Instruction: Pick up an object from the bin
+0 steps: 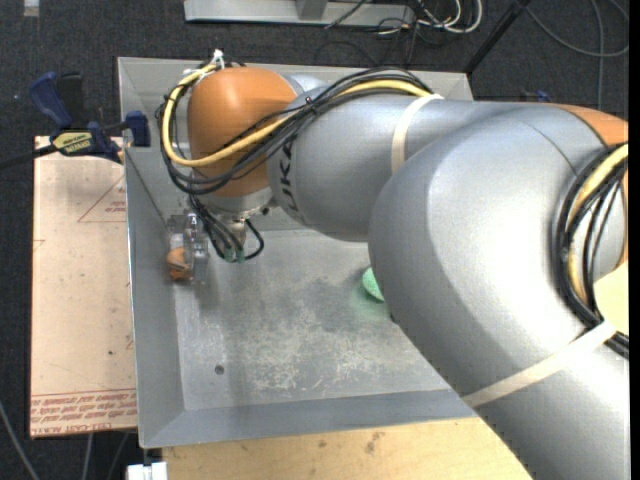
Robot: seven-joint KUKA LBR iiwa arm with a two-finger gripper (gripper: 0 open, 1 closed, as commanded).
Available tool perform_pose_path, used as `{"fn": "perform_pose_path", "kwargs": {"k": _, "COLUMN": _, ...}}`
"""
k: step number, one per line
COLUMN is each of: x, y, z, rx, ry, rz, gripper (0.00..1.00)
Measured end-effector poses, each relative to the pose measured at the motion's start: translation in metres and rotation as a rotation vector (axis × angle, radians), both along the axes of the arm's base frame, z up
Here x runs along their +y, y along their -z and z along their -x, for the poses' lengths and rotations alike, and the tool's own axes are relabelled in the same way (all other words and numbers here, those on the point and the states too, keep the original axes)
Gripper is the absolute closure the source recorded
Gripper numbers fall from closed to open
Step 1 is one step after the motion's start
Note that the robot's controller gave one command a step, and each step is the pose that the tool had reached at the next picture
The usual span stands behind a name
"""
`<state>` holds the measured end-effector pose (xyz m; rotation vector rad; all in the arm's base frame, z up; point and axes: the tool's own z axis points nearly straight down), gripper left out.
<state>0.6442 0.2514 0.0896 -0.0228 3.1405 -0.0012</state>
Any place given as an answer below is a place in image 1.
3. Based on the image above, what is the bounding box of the brown cardboard board red print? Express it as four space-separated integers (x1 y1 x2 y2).
28 135 139 440

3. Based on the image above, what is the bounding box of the grey metal bin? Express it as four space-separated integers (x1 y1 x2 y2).
117 56 474 450

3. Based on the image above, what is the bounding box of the orange ball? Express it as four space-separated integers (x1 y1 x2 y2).
166 247 194 283

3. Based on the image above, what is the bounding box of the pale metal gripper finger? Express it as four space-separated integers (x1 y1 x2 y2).
166 213 187 268
182 210 210 285

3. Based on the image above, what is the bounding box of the green sponge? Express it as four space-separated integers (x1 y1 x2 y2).
360 265 389 304

